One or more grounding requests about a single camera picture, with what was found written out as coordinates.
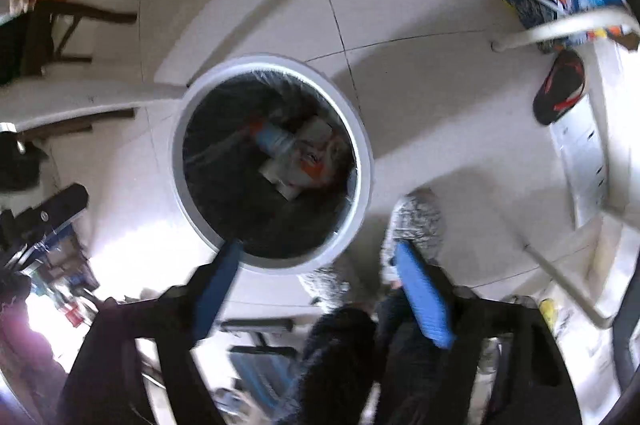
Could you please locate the black red slipper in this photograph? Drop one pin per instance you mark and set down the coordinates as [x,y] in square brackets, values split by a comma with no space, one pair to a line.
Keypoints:
[562,88]

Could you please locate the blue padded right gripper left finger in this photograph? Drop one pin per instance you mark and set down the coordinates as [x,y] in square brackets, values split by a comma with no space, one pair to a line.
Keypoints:
[210,285]

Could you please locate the red white snack bag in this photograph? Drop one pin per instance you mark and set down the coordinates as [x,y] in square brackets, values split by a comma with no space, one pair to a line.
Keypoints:
[308,159]

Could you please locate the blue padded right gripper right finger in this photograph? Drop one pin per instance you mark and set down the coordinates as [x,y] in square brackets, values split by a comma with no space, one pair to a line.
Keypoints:
[428,301]

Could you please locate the white round trash bin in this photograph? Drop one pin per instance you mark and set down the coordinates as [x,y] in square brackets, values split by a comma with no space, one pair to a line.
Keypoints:
[214,164]

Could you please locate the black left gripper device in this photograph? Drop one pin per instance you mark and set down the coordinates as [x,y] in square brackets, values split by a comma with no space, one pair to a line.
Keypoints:
[24,237]

